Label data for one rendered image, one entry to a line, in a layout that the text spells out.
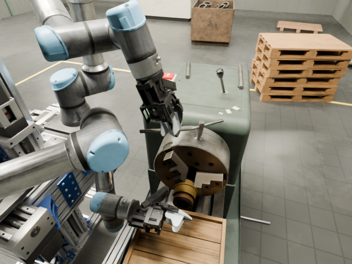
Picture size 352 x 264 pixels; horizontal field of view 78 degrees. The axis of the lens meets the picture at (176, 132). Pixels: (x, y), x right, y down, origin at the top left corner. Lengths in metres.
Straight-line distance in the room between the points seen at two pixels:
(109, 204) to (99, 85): 0.52
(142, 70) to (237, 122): 0.54
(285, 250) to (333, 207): 0.69
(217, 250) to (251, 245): 1.06
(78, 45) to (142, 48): 0.15
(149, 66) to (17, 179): 0.42
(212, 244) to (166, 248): 0.18
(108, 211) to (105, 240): 0.97
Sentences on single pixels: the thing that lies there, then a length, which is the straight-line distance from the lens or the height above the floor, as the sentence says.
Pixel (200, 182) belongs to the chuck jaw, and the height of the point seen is 1.11.
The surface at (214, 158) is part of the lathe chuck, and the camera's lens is 0.83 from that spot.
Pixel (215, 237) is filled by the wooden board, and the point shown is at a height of 0.89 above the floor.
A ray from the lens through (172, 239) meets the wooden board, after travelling 0.99.
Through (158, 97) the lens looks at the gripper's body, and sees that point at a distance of 0.54.
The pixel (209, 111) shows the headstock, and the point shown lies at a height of 1.25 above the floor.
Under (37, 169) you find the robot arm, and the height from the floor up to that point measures 1.37.
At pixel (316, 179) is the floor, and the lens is 2.68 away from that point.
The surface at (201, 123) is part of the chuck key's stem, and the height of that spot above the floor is 1.32.
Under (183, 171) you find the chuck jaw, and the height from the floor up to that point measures 1.13.
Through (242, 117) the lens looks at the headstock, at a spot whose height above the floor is 1.25.
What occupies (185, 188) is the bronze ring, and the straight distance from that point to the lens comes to 0.82.
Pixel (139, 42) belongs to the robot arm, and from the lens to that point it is 0.50.
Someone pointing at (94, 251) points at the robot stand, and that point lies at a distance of 1.79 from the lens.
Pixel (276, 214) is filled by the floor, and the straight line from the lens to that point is 2.24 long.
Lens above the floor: 1.79
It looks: 40 degrees down
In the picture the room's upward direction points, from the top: straight up
